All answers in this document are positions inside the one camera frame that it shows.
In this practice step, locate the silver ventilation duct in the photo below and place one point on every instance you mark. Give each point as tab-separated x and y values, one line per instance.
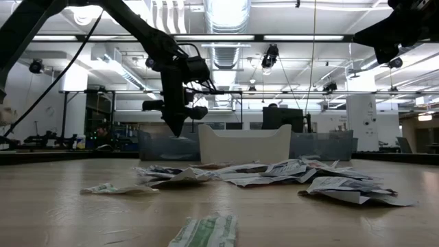
226	17

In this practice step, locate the white plastic bin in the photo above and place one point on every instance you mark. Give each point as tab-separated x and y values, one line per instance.
247	144

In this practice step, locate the green print bandage packet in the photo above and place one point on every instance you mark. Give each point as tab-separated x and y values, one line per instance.
116	189
205	233

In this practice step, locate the blue storage shelf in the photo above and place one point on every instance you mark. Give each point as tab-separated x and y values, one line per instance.
128	137

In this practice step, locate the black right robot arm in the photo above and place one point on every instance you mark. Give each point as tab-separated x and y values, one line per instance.
433	20

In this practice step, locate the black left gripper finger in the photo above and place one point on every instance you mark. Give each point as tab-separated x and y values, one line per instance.
171	124
181	123

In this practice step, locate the black background robot arm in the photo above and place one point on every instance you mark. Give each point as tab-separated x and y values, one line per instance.
44	139

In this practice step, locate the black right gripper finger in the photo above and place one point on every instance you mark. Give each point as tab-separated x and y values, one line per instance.
379	31

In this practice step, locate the black metal stand frame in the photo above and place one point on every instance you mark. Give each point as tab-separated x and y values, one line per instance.
241	113

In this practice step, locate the red print white packet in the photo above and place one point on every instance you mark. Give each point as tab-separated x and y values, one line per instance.
315	162

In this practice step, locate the black spot lamp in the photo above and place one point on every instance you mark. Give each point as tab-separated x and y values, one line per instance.
399	63
36	67
330	87
148	62

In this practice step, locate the black overhead camera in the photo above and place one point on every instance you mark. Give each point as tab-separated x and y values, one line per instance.
271	55

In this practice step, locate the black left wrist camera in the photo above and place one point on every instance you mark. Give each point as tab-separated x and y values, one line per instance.
198	68

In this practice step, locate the black vertical post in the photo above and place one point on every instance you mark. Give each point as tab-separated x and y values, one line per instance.
64	116

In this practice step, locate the white pillar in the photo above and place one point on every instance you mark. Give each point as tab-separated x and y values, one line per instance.
361	120

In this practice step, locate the blue print alcohol pad packet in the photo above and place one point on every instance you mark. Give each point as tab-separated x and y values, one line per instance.
288	168
343	185

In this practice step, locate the black overhead light bar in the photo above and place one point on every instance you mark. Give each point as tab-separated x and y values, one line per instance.
302	37

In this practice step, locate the grey office chair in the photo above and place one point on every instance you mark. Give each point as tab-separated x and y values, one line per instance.
404	145

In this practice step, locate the white paper packet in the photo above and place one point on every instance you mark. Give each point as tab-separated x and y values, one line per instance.
247	168
353	174
260	180

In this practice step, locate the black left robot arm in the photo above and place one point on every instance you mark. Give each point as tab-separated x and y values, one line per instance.
20	31

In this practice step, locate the black computer monitor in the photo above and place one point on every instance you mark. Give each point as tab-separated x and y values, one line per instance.
281	120

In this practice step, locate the person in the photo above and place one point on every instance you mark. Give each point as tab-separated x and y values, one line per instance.
273	105

